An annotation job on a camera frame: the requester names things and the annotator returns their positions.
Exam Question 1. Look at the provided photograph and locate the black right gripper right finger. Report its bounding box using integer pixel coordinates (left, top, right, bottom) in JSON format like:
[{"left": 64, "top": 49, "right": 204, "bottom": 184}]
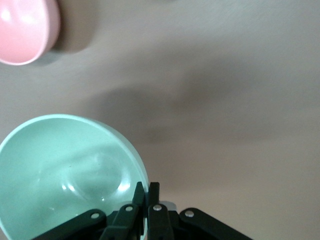
[{"left": 147, "top": 182, "right": 253, "bottom": 240}]

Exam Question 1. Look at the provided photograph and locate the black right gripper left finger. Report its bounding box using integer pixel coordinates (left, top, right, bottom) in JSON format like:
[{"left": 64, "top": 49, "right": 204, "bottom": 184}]
[{"left": 31, "top": 181, "right": 147, "bottom": 240}]

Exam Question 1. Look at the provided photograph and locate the pale green bowl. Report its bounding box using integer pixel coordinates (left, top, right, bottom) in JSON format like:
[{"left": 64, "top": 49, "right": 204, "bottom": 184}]
[{"left": 0, "top": 113, "right": 150, "bottom": 240}]

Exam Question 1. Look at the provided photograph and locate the pink bowl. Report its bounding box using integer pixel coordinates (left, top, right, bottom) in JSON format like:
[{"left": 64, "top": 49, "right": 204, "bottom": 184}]
[{"left": 0, "top": 0, "right": 62, "bottom": 67}]

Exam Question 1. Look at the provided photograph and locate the brown table cloth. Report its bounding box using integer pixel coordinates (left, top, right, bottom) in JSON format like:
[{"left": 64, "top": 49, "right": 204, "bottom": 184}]
[{"left": 0, "top": 0, "right": 320, "bottom": 240}]

